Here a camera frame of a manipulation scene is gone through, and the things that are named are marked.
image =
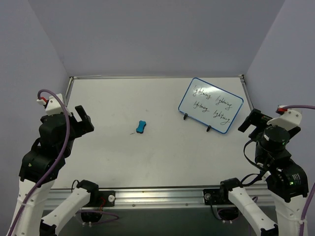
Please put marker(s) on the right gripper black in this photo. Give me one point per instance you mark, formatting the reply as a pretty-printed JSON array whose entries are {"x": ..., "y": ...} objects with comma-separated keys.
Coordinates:
[{"x": 254, "y": 122}]

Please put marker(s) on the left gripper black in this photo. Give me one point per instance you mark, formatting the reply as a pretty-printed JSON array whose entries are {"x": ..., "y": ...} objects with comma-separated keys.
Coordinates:
[{"x": 82, "y": 124}]

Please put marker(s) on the blue-framed whiteboard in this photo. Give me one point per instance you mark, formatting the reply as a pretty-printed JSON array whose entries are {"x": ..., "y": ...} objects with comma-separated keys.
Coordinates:
[{"x": 210, "y": 105}]

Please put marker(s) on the blue whiteboard eraser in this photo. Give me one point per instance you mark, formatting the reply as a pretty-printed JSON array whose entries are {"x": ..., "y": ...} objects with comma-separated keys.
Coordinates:
[{"x": 141, "y": 126}]

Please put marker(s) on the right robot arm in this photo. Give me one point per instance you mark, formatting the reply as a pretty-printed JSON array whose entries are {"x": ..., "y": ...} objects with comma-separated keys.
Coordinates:
[{"x": 286, "y": 181}]

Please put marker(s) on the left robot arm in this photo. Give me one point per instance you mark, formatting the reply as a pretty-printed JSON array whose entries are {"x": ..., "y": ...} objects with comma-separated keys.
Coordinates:
[{"x": 39, "y": 170}]

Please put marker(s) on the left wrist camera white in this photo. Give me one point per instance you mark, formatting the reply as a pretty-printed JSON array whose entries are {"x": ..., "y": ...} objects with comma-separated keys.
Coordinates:
[{"x": 51, "y": 105}]

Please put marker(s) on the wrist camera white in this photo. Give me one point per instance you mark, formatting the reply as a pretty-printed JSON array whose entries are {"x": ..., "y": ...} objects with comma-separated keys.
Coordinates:
[
  {"x": 51, "y": 105},
  {"x": 289, "y": 118}
]

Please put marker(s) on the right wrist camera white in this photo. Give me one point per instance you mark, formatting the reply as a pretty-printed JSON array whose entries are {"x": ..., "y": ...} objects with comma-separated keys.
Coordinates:
[{"x": 289, "y": 118}]

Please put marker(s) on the wire whiteboard stand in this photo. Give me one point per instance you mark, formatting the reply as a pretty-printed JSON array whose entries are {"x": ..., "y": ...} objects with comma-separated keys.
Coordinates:
[{"x": 209, "y": 127}]

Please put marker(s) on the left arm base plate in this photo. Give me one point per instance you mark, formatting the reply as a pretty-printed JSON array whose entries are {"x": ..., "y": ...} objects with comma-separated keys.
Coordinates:
[{"x": 106, "y": 198}]

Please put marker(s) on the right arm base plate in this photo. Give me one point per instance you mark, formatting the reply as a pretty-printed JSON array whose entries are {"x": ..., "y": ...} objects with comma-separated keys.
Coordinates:
[{"x": 212, "y": 196}]

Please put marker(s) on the aluminium front rail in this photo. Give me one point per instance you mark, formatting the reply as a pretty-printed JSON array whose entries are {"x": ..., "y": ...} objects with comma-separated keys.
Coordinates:
[{"x": 160, "y": 198}]

